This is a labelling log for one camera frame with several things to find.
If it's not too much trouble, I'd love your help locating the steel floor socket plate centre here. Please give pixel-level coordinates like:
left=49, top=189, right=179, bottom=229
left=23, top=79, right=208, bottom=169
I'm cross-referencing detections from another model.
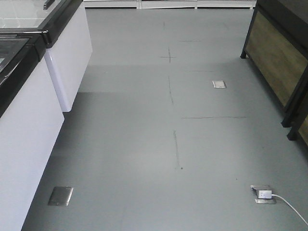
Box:
left=212, top=80, right=227, bottom=89

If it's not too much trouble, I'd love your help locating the open floor socket box right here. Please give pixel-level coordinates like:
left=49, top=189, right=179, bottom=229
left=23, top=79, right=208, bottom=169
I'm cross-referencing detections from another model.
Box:
left=250, top=185, right=276, bottom=205

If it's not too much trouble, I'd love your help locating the white power plug adapter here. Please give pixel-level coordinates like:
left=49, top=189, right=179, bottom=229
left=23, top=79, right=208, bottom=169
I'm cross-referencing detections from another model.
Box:
left=256, top=189, right=272, bottom=200

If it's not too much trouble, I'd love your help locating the white power cable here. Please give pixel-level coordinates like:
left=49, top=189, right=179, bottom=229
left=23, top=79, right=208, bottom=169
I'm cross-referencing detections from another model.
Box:
left=271, top=193, right=308, bottom=225

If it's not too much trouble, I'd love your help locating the near white chest freezer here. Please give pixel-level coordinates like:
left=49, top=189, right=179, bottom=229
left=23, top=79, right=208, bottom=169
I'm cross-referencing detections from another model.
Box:
left=0, top=35, right=64, bottom=231

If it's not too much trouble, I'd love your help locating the wooden black-framed display stand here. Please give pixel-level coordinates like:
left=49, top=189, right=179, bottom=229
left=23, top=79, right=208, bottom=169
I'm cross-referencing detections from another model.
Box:
left=241, top=0, right=308, bottom=127

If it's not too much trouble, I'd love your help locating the steel floor socket plate left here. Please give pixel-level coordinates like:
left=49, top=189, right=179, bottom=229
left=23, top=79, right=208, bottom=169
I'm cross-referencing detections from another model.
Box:
left=48, top=186, right=74, bottom=206

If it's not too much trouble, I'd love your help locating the white chest freezer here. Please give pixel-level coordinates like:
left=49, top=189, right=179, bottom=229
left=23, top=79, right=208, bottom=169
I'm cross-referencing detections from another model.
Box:
left=0, top=35, right=64, bottom=231
left=0, top=0, right=92, bottom=112

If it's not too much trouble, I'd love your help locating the far white chest freezer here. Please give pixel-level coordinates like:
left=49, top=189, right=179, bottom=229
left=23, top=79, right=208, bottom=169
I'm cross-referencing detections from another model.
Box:
left=0, top=0, right=92, bottom=112

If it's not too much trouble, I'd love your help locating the white shelf base far wall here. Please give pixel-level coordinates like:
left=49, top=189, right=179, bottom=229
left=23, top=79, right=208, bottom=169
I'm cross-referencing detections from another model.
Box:
left=84, top=0, right=256, bottom=9

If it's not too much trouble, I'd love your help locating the steel floor socket plate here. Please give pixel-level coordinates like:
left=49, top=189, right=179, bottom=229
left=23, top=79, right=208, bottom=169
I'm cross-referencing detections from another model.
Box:
left=48, top=186, right=74, bottom=206
left=212, top=80, right=227, bottom=89

